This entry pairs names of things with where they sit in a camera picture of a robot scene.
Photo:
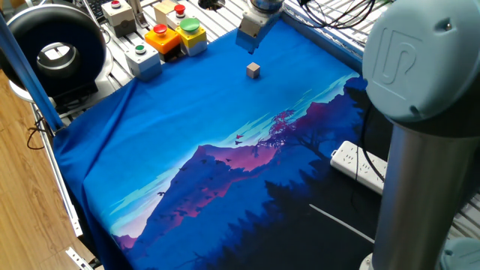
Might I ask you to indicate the silver metal gripper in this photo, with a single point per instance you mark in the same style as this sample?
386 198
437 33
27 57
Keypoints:
257 32

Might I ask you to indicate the small wooden cube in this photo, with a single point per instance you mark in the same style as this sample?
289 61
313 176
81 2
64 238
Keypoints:
253 70

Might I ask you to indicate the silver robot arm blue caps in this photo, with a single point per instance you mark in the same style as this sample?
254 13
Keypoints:
423 75

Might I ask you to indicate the yellow box green mushroom button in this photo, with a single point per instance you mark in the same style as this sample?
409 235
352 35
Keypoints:
192 37

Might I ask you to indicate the white box red mushroom button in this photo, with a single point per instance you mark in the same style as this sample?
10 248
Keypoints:
176 17

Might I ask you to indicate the orange box red button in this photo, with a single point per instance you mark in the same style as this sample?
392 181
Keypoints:
163 41

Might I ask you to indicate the mountain landscape printed cloth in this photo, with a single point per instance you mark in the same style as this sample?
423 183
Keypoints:
195 112

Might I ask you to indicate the grey box small green button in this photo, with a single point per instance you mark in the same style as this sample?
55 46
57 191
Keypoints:
144 62

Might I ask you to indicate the grey box small red button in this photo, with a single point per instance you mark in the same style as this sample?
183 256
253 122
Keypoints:
120 17

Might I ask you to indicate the black keyboard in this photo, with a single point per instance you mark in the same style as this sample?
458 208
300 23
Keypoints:
95 9

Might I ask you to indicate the white power strip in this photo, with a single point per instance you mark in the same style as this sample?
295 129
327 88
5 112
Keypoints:
356 165

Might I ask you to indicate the white zip tie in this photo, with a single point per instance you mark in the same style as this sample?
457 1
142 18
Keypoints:
341 224

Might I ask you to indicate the blue pole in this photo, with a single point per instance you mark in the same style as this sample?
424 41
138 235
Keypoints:
22 67

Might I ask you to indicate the aluminium frame rail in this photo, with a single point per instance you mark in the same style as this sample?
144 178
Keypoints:
326 41

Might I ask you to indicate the grey metal bracket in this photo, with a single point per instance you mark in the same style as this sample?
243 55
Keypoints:
138 15

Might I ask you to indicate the white table edge rail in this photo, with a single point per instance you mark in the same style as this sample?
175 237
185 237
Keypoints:
60 180

